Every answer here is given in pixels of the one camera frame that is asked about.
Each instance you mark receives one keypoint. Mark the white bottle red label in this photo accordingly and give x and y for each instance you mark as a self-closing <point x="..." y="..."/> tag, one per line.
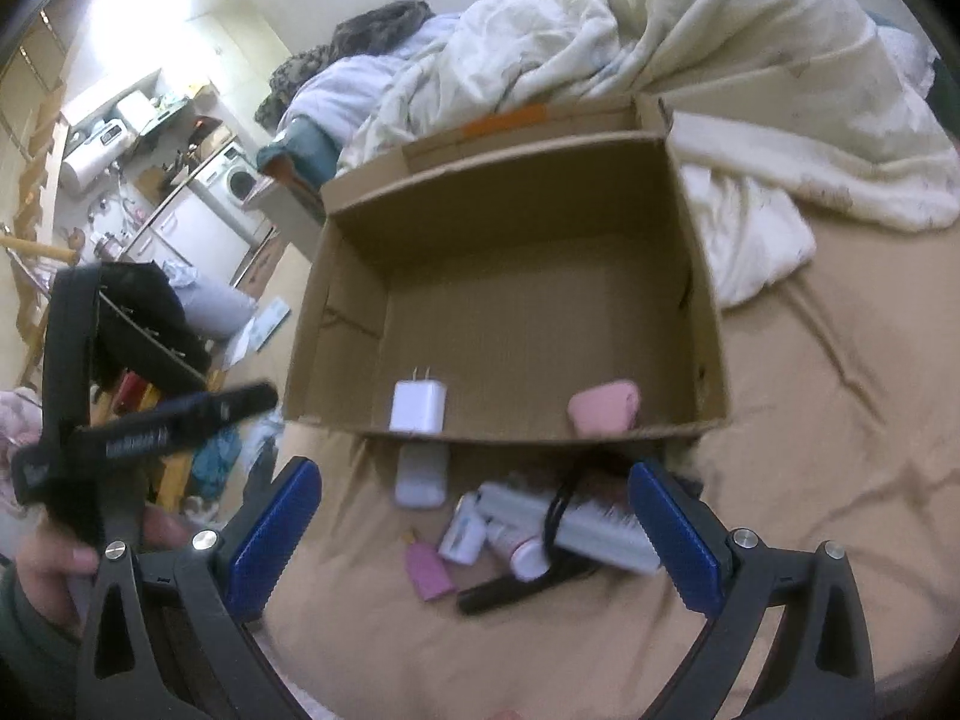
<point x="521" y="551"/>

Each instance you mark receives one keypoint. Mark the pink soft case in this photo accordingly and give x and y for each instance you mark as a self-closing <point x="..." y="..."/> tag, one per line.
<point x="600" y="409"/>

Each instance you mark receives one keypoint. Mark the white bear print comforter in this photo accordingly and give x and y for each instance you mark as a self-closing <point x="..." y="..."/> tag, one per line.
<point x="712" y="52"/>

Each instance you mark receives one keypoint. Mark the black garment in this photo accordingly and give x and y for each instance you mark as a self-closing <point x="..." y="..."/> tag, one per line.
<point x="146" y="315"/>

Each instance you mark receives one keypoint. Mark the lavender blanket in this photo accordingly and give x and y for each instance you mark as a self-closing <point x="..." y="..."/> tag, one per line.
<point x="345" y="86"/>

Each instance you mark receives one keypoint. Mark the white remote control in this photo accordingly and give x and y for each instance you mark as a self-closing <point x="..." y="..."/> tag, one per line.
<point x="604" y="540"/>

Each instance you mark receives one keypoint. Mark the grey stuffed bag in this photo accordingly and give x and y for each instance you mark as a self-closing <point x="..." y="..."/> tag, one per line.
<point x="214" y="307"/>

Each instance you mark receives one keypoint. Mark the white charger plug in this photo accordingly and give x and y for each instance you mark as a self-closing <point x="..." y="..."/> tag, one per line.
<point x="417" y="405"/>

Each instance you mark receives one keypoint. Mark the white earbuds case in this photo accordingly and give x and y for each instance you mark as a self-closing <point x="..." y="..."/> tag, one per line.
<point x="421" y="478"/>

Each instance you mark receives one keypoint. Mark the white washing machine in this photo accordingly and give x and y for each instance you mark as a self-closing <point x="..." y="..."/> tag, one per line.
<point x="236" y="180"/>

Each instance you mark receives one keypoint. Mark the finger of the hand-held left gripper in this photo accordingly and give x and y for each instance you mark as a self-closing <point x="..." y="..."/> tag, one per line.
<point x="225" y="406"/>

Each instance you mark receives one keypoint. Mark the cardboard box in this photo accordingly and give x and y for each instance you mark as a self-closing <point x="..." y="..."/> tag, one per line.
<point x="525" y="300"/>

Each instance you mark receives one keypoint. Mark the small white bottle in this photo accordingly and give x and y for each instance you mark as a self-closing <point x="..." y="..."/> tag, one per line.
<point x="461" y="536"/>

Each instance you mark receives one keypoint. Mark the white cabinet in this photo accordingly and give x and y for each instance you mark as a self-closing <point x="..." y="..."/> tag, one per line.
<point x="191" y="236"/>

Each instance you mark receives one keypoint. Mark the white countertop appliance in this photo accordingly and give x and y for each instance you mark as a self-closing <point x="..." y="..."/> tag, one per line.
<point x="135" y="111"/>

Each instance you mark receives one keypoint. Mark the pink lighter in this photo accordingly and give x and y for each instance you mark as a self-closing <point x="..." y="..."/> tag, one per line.
<point x="427" y="571"/>

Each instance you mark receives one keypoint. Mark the black cylindrical device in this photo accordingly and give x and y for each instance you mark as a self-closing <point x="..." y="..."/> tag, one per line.
<point x="487" y="596"/>

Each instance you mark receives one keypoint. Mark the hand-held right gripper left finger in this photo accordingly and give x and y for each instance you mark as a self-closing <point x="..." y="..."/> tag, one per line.
<point x="274" y="532"/>

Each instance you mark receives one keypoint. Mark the person's left hand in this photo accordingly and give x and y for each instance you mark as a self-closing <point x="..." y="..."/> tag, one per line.
<point x="49" y="570"/>

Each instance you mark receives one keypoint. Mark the person's left forearm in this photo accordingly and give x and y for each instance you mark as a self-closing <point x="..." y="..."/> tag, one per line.
<point x="30" y="660"/>

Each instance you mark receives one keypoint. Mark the white water heater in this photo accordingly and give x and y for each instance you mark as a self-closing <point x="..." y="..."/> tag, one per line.
<point x="82" y="165"/>

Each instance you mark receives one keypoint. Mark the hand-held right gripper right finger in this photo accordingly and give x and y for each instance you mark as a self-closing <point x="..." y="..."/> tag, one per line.
<point x="675" y="540"/>

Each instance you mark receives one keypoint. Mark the teal cloth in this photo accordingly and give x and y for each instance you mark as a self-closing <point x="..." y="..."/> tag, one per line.
<point x="216" y="459"/>

